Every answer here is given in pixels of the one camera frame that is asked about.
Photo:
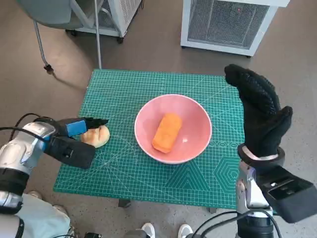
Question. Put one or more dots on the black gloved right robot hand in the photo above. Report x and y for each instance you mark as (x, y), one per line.
(262, 124)

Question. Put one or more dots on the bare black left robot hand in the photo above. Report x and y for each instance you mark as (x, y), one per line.
(76, 127)

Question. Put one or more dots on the round toy bread bun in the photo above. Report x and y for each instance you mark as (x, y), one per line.
(99, 137)

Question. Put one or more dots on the pink bowl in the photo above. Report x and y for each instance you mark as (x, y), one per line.
(193, 129)

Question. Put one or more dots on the long orange toy bread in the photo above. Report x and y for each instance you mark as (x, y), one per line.
(167, 134)

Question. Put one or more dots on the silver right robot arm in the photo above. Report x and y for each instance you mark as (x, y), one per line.
(252, 223)

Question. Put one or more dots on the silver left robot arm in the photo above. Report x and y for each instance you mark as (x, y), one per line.
(19, 151)

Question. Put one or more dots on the green cutting mat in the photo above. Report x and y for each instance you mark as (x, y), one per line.
(123, 178)

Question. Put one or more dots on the silver metal pole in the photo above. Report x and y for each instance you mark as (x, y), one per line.
(97, 37)

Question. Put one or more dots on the person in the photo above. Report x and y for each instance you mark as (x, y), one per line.
(42, 218)

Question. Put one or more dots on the white cabinet with mesh front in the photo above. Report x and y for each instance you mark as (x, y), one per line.
(223, 22)

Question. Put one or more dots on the grey chair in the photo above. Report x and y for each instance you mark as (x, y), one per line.
(49, 12)

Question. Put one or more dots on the white wheeled mesh cabinet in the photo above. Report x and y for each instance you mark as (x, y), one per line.
(123, 12)

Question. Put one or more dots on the white shoe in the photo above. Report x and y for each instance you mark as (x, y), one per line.
(185, 230)
(148, 230)

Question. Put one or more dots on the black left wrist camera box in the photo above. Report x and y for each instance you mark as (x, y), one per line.
(74, 153)

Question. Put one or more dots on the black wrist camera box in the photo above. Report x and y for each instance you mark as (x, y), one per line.
(292, 198)
(74, 153)

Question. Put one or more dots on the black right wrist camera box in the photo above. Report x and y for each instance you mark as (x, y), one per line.
(292, 198)

